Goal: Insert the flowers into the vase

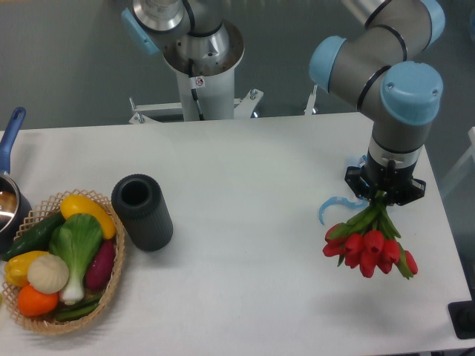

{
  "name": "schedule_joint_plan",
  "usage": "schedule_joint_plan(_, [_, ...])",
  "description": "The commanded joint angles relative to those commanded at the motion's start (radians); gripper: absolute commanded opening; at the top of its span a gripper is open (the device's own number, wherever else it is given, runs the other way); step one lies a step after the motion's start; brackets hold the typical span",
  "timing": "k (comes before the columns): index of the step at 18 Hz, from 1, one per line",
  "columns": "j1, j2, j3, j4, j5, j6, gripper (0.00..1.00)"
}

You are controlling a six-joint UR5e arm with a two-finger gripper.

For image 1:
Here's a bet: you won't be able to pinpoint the woven wicker basket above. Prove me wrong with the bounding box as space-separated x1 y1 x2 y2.
1 189 125 335

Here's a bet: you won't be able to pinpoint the dark green bean pods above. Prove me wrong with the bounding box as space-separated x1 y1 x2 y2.
53 295 102 323

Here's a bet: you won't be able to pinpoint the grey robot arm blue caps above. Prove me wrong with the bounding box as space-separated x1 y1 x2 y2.
309 0 445 205

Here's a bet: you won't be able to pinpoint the green bok choy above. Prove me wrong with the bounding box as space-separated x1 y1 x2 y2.
49 214 102 306

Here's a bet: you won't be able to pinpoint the orange fruit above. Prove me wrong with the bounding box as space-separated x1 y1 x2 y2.
17 284 59 317

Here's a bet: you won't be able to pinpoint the green cucumber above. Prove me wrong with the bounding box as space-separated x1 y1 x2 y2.
2 212 65 261

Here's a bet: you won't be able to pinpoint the light blue plastic strip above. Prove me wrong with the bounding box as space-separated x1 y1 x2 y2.
318 154 369 225

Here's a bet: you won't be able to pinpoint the white garlic bulb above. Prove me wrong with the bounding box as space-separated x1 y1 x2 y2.
27 254 69 294

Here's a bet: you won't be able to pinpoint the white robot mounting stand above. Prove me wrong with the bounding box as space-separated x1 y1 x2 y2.
128 69 264 125

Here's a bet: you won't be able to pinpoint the red tulip bouquet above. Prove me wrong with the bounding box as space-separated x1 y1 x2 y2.
322 192 419 280

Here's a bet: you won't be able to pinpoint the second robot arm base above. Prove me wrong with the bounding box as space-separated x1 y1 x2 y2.
120 1 244 77

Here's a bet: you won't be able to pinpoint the yellow bell pepper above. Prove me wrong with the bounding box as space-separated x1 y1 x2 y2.
4 251 48 288

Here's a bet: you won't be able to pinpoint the purple sweet potato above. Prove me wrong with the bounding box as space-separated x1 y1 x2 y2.
85 241 115 291

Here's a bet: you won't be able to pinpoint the dark grey ribbed vase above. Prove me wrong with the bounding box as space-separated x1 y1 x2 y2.
111 174 174 251

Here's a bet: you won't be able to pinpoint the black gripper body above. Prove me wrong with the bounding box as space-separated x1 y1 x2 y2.
362 153 416 197

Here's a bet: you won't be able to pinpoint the blue handled saucepan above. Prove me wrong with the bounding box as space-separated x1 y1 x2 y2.
1 107 31 254

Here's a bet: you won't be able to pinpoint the black device at table edge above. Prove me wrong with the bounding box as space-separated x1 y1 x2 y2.
448 300 474 340

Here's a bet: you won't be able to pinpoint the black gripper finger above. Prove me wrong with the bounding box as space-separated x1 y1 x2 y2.
344 166 371 200
393 178 426 205

